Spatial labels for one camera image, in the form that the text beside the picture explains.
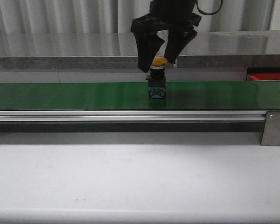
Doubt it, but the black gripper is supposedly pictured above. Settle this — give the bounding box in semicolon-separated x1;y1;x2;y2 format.
131;0;201;72

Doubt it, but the steel conveyor support bracket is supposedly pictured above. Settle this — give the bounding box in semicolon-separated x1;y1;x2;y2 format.
261;111;280;146

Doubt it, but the aluminium conveyor side rail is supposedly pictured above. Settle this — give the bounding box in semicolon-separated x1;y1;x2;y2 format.
0;110;267;122

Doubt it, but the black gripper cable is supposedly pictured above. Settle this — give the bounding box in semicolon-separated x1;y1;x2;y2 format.
195;0;224;16

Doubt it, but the red plastic bin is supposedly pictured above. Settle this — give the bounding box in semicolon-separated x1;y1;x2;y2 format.
247;72;280;81

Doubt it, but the green conveyor belt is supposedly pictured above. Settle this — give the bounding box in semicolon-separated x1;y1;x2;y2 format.
0;81;280;111

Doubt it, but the yellow mushroom push button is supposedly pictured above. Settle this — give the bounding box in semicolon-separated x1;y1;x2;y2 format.
147;56;168;99

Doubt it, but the grey pleated curtain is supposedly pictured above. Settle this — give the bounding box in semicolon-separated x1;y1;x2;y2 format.
0;0;274;34

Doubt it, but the right grey stone counter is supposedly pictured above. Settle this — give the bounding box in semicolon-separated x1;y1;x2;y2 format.
176;30;280;68

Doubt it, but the left grey stone counter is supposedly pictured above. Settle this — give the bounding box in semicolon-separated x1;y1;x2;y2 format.
0;33;138;70

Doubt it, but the grey stone counter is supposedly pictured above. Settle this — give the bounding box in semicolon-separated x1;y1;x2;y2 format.
176;30;280;68
0;33;138;70

